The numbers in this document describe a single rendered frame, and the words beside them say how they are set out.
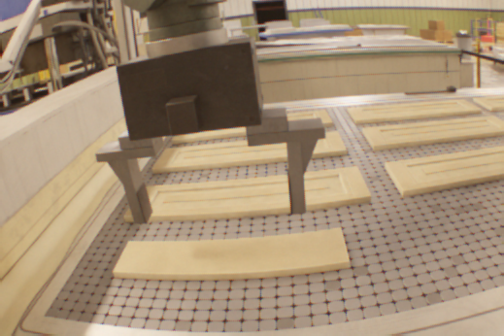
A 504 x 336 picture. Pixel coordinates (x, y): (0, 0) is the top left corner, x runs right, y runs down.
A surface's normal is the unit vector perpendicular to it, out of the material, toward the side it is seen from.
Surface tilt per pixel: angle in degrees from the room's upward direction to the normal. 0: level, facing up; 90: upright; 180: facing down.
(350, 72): 90
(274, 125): 90
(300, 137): 90
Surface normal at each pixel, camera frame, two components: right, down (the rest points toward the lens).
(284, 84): -0.05, 0.35
